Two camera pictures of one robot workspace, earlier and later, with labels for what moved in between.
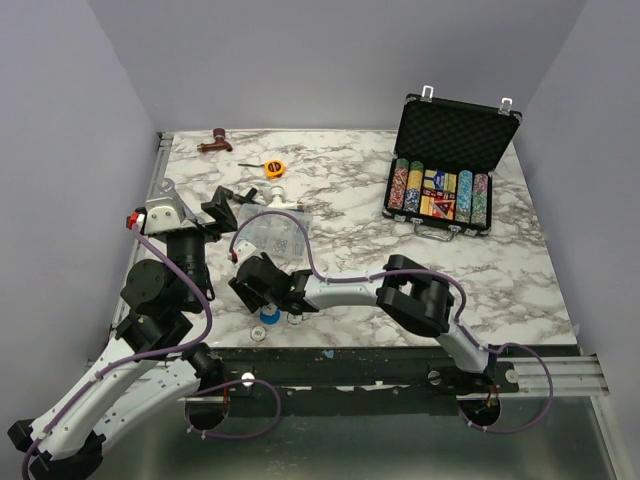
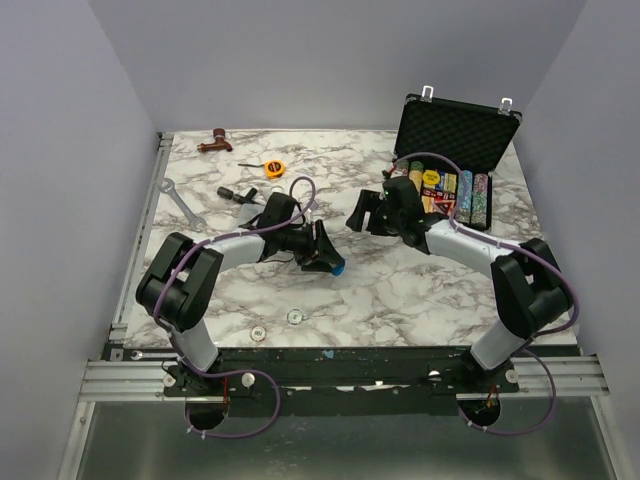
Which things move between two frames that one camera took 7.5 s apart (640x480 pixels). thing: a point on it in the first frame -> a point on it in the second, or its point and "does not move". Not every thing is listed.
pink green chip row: x=479 y=199 does not move
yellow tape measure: x=274 y=169 does not move
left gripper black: x=221 y=211 -> x=327 y=255
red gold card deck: x=438 y=202 does not move
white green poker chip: x=294 y=319 does not move
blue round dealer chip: x=270 y=319 -> x=338 y=271
